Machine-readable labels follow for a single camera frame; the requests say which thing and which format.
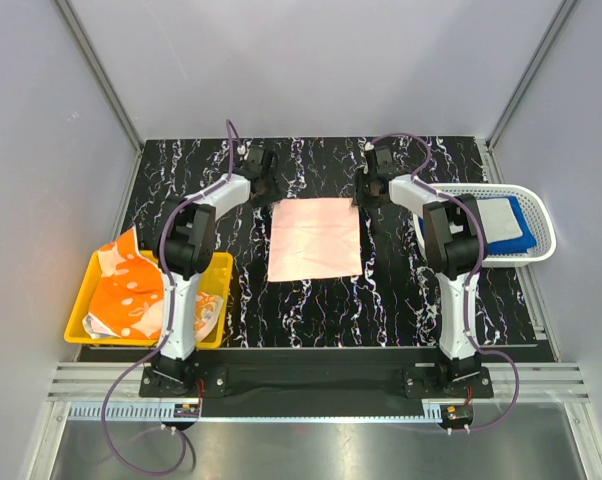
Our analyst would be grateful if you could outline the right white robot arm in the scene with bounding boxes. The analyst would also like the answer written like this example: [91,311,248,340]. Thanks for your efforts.
[354,142,487,397]

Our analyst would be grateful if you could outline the cream terry towel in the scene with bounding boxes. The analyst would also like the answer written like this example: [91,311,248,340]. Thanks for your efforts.
[477,197,523,244]

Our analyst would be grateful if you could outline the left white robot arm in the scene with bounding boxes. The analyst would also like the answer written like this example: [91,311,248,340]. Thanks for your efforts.
[150,145,282,396]

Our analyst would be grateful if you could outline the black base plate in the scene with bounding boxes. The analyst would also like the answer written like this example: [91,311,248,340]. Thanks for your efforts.
[139,347,494,422]

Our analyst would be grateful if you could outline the orange towel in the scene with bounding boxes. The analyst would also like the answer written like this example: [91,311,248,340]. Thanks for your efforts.
[83,227,224,342]

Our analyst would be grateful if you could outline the white perforated basket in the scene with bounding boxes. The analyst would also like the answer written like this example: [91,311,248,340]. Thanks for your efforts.
[432,183,556,268]

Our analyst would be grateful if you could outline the blue towel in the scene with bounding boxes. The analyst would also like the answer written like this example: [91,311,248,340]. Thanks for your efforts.
[488,196,537,255]

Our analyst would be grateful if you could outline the pink white towel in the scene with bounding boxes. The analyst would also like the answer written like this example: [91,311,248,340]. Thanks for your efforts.
[267,198,362,283]

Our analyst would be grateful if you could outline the white slotted cable duct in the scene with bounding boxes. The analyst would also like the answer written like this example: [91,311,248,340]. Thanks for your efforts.
[68,401,200,422]

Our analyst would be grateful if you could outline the yellow plastic bin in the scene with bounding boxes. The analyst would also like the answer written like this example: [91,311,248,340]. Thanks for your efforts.
[64,252,234,350]

